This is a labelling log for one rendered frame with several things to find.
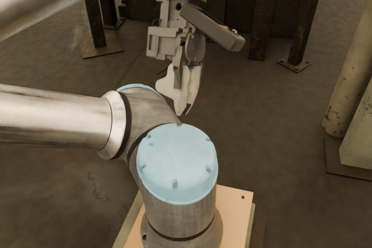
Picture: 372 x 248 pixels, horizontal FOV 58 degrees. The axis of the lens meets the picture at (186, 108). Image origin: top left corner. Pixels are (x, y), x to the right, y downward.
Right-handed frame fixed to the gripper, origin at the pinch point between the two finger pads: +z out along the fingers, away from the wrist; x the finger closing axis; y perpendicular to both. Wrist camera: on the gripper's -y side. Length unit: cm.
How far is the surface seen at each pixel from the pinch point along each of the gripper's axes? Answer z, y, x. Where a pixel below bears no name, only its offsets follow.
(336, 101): 1, -19, -76
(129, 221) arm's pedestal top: 34.0, 20.1, -13.1
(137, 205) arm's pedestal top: 31.5, 20.8, -17.0
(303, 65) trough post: -10, 0, -115
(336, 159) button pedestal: 21, -23, -72
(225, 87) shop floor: 3, 26, -85
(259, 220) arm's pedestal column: 36, -7, -40
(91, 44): -10, 100, -78
